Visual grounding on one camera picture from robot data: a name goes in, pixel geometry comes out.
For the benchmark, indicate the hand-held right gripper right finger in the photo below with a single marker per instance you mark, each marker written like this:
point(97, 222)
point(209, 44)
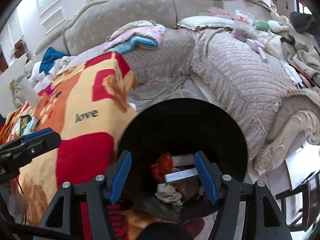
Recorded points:
point(206, 177)

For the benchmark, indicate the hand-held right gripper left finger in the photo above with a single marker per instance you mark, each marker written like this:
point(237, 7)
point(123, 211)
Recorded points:
point(121, 177)

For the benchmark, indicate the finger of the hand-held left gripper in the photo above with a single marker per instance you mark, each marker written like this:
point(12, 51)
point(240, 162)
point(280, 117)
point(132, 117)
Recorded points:
point(40, 133)
point(42, 143)

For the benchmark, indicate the teal packet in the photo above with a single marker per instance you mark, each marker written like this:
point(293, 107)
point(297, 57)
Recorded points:
point(33, 125)

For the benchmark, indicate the green yellow packet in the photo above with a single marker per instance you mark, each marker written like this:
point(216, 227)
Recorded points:
point(23, 125)

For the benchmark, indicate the white cardboard box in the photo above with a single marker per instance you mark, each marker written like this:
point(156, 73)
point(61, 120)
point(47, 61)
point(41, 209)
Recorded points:
point(180, 175)
point(183, 160)

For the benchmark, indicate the white tissue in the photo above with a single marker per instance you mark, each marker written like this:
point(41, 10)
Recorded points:
point(168, 195)

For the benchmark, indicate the red wrapper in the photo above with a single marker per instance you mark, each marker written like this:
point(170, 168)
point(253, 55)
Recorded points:
point(162, 167)

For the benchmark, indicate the black trash bin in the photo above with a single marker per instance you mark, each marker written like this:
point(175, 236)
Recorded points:
point(180, 125)

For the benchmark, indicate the printed orange red blanket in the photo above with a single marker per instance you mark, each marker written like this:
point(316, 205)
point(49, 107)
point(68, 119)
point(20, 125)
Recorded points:
point(82, 150)

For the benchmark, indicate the tall white bottle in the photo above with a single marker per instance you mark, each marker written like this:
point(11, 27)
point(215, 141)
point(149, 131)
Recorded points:
point(28, 92)

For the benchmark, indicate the red plastic stool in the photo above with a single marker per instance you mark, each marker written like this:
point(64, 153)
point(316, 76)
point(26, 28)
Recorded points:
point(197, 226)

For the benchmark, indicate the small white bottle pink label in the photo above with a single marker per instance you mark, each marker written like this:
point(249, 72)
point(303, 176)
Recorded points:
point(44, 82)

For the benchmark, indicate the yellow package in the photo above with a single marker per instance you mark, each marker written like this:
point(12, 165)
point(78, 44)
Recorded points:
point(13, 84)

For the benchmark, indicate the white garment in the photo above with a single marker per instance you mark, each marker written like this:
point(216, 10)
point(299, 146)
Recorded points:
point(67, 65)

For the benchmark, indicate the blue jacket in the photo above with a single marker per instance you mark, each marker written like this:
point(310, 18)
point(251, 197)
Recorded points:
point(52, 58)

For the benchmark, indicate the dark wooden chair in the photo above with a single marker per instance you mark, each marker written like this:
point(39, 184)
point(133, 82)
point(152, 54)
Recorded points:
point(307, 205)

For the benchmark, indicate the folded pink blue blanket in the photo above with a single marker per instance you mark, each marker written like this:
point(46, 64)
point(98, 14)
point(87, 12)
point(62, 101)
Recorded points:
point(140, 38)

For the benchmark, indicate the beige tufted sofa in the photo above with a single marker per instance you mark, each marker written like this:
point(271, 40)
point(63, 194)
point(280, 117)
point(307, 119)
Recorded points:
point(125, 12)

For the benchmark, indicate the white lace-trimmed pillow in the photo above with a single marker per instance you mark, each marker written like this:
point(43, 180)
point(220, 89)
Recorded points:
point(205, 22)

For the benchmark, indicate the beige coat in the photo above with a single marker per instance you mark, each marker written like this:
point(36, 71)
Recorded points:
point(305, 57)

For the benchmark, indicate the clear bag of snacks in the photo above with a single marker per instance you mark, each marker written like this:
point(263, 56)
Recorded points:
point(242, 25)

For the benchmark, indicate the black coat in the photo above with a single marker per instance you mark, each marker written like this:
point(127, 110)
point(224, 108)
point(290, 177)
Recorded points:
point(302, 21)

